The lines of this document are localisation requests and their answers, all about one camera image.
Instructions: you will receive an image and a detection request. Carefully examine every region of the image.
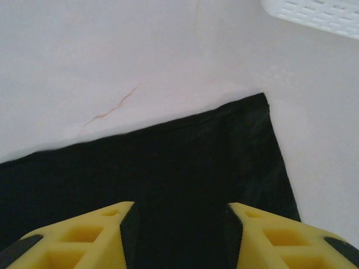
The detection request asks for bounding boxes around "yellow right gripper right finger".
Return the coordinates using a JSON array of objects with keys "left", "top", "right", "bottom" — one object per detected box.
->
[{"left": 223, "top": 202, "right": 359, "bottom": 269}]

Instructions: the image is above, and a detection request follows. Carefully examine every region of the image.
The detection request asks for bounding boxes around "white perforated plastic basket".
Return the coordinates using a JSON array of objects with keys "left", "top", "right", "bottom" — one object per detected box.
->
[{"left": 259, "top": 0, "right": 359, "bottom": 40}]

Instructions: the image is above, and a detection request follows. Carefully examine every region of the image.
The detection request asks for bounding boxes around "black floral print t-shirt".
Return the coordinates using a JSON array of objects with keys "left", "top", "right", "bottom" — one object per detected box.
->
[{"left": 0, "top": 92, "right": 301, "bottom": 269}]

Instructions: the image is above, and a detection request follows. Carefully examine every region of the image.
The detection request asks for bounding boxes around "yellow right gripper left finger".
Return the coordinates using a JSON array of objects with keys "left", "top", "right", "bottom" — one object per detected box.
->
[{"left": 0, "top": 201, "right": 142, "bottom": 269}]

